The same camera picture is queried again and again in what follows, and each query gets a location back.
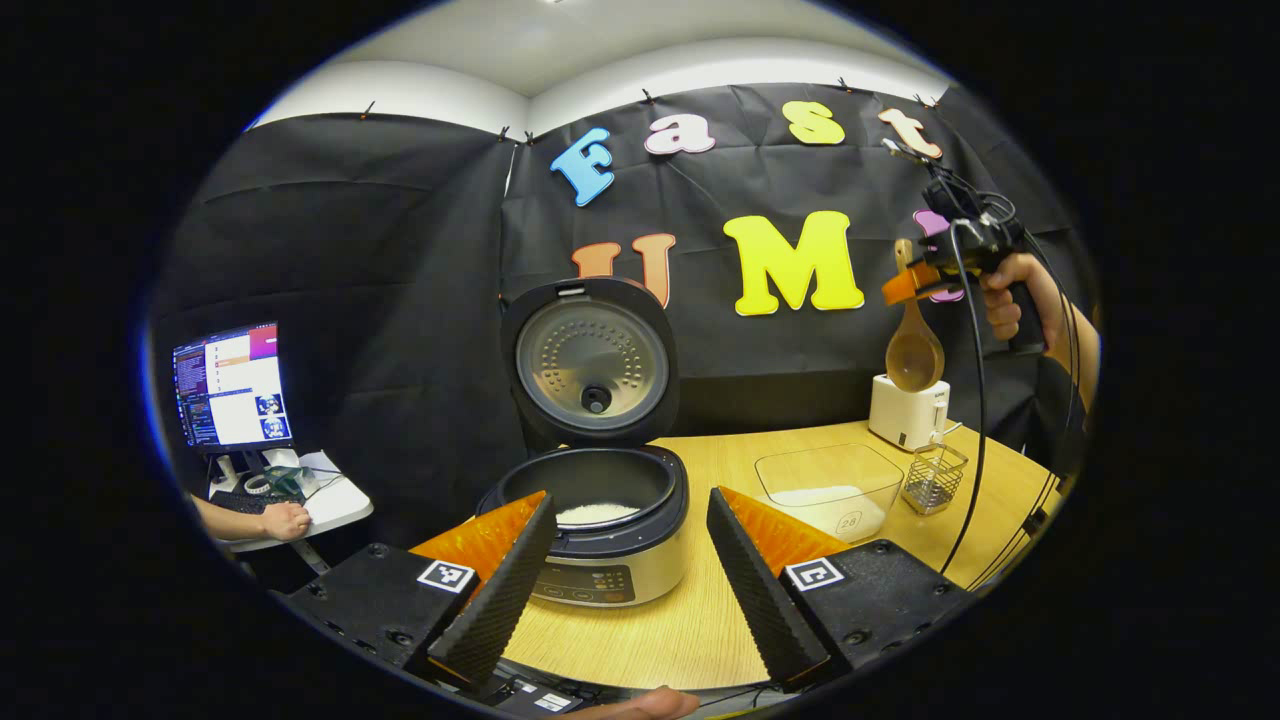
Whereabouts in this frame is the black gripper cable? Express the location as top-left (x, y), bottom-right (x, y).
top-left (938, 222), bottom-right (991, 576)
top-left (965, 225), bottom-right (1086, 593)

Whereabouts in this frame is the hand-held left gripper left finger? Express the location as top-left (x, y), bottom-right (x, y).
top-left (285, 490), bottom-right (559, 691)

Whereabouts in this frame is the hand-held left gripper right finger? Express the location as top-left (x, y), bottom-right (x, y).
top-left (706, 487), bottom-right (973, 691)

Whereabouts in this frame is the computer monitor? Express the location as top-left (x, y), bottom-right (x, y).
top-left (172, 321), bottom-right (294, 453)

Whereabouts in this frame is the white side table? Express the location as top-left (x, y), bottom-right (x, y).
top-left (205, 450), bottom-right (374, 576)

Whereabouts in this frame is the white toaster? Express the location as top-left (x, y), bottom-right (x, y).
top-left (868, 373), bottom-right (951, 452)

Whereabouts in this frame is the white rice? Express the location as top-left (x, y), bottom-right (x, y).
top-left (556, 503), bottom-right (641, 526)

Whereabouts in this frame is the wooden spoon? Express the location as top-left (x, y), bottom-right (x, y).
top-left (885, 238), bottom-right (946, 393)

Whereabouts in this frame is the metal wire chopstick holder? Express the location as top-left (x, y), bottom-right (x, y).
top-left (901, 443), bottom-right (969, 516)

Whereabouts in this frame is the clear plastic container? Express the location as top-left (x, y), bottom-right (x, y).
top-left (754, 443), bottom-right (906, 544)

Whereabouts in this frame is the black backdrop cloth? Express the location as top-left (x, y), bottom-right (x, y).
top-left (150, 80), bottom-right (1101, 561)

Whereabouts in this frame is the black and silver rice cooker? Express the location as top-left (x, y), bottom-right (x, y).
top-left (476, 277), bottom-right (691, 608)

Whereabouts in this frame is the black keyboard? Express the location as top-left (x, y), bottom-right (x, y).
top-left (210, 488), bottom-right (301, 516)

